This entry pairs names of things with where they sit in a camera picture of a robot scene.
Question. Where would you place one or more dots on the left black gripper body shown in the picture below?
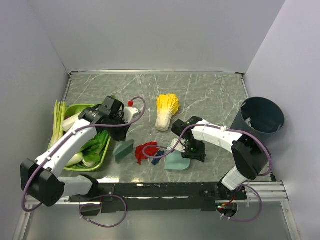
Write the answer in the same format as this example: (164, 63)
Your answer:
(117, 132)

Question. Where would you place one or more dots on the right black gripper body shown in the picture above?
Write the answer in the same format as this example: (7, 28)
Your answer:
(194, 149)

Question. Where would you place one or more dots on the teal hand brush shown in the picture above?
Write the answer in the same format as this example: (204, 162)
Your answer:
(123, 149)

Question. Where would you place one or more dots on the teal dustpan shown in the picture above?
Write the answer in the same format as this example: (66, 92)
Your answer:
(175, 162)

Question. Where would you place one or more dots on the red paper scrap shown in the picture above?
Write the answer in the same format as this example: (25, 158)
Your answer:
(143, 151)

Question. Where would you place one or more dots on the white paper scrap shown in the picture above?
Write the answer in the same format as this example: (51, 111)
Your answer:
(248, 121)

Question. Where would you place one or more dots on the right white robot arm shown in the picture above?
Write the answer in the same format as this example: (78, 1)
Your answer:
(249, 153)

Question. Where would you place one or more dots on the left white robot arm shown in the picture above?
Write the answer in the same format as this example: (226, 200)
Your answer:
(41, 178)

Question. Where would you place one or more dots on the bok choy greens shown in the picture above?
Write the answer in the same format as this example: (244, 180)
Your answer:
(92, 150)

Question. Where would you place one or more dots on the large lettuce leaf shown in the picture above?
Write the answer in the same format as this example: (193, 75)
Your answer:
(72, 115)

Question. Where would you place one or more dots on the green vegetable tray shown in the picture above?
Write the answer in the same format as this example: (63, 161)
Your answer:
(81, 168)

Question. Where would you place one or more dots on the yellow napa cabbage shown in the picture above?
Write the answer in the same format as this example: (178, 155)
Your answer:
(167, 107)

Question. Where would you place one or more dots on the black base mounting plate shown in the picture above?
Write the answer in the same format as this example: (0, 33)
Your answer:
(161, 196)

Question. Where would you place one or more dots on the green onion stalks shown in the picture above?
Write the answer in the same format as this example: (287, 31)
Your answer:
(58, 118)

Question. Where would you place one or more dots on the dark blue bin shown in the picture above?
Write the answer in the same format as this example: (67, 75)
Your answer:
(267, 118)

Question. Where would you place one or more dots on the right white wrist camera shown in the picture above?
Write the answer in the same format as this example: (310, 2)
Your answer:
(180, 145)

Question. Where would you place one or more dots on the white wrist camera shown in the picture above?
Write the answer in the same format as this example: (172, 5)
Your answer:
(180, 145)
(131, 113)

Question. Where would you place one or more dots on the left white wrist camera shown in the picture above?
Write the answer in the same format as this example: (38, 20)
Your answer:
(131, 113)

